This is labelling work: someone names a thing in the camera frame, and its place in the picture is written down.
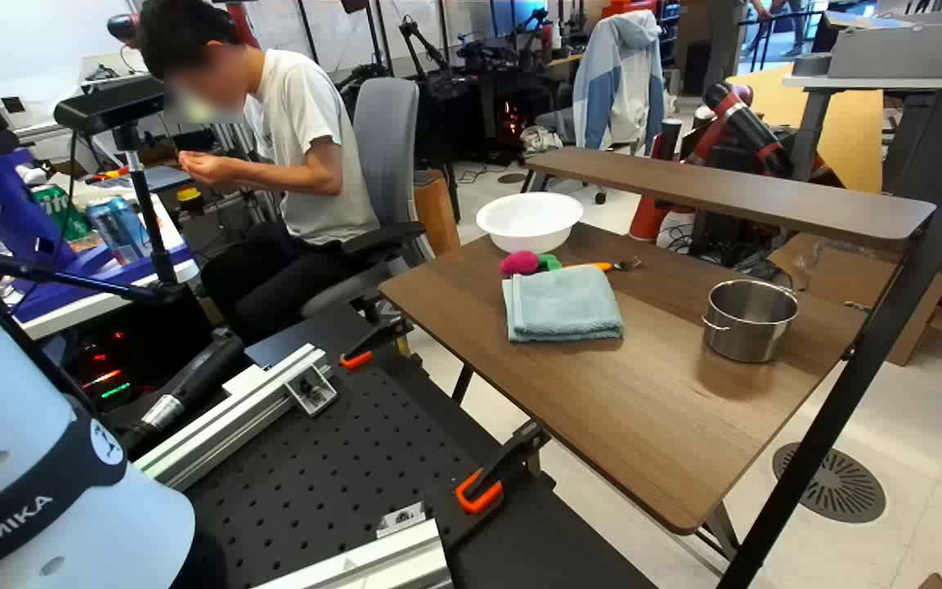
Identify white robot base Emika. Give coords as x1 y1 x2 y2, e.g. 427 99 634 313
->
0 327 198 589

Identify white plastic bowl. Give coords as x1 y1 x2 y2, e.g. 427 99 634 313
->
479 195 586 253

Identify pink plush toy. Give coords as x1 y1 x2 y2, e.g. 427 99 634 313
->
500 253 543 279

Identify green plush toy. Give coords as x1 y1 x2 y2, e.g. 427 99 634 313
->
540 256 564 272

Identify light blue folded towel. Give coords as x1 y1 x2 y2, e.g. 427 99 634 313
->
500 265 625 345

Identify orange black clamp rear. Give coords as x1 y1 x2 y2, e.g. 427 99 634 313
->
336 321 413 375

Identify orange black clamp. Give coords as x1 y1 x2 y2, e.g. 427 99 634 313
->
456 421 551 519
336 321 413 375

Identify orange black clamp front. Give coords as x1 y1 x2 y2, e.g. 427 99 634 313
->
456 421 551 519

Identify grey office chair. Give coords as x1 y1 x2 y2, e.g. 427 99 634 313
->
301 79 427 318

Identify blue white hanging jacket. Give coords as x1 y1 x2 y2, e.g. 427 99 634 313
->
572 9 665 150

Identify stainless steel pot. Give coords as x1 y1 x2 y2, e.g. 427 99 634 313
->
701 279 801 363

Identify seated person white shirt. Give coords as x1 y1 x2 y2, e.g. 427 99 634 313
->
139 0 380 342

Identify black metal table leg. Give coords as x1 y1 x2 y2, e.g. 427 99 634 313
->
717 211 942 589

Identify dark wooden shelf board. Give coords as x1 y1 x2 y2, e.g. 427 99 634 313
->
526 149 935 244

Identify round floor drain grate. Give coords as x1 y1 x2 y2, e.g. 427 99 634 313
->
799 450 888 523

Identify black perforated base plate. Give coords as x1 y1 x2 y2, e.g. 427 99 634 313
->
183 301 660 589

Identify aluminium extrusion rail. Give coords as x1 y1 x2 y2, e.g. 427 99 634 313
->
135 345 336 491

